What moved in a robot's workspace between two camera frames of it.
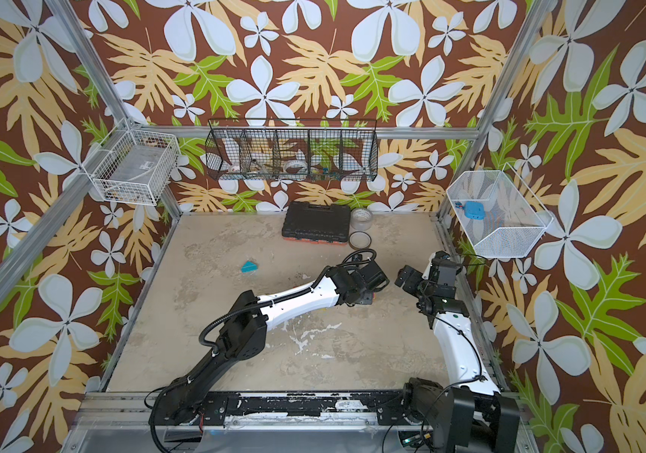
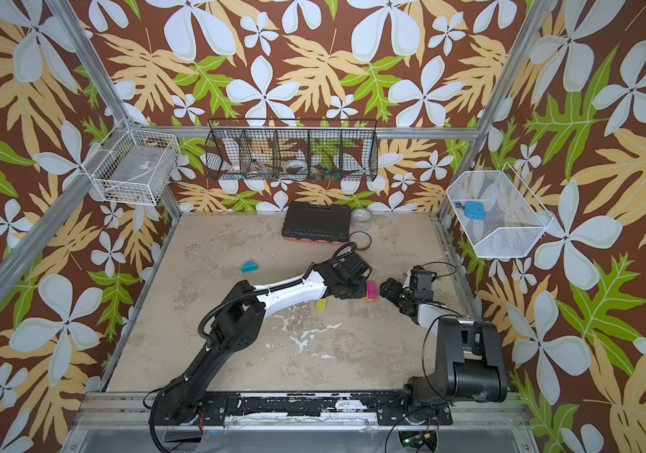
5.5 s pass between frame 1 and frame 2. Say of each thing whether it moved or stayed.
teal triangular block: stayed
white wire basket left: stayed
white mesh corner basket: stayed
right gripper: moved
